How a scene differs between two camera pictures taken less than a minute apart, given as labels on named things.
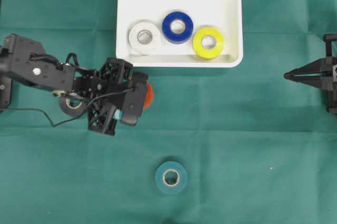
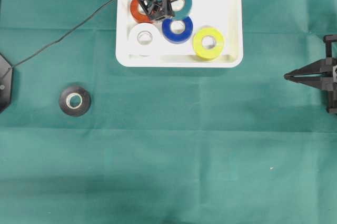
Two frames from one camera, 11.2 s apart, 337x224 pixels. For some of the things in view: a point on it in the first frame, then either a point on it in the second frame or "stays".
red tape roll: x=149 y=96 → x=136 y=13
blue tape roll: x=175 y=38 stays
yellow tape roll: x=204 y=52 stays
